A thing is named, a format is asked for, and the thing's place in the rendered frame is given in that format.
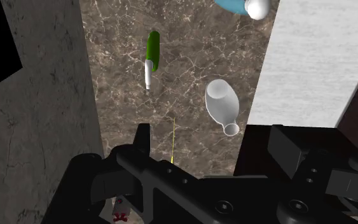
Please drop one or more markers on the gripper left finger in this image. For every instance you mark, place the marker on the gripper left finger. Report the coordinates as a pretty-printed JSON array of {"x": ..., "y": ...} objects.
[{"x": 141, "y": 173}]

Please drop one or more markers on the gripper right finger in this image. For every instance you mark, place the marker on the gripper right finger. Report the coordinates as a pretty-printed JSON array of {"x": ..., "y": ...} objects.
[{"x": 315, "y": 173}]

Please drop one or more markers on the thin yellow stick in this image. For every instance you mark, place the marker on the thin yellow stick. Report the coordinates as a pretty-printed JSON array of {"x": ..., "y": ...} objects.
[{"x": 173, "y": 139}]

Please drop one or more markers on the white vase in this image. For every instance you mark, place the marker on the white vase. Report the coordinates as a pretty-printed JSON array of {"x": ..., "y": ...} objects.
[{"x": 222, "y": 104}]

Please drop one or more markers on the green and white marker pen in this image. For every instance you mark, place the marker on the green and white marker pen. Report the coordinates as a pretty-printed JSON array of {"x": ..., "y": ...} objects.
[{"x": 152, "y": 49}]

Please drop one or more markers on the white rounded object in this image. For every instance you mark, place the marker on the white rounded object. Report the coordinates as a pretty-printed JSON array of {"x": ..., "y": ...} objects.
[{"x": 257, "y": 8}]

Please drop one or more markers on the blue plate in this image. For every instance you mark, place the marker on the blue plate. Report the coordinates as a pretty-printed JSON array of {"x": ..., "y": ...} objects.
[{"x": 231, "y": 5}]

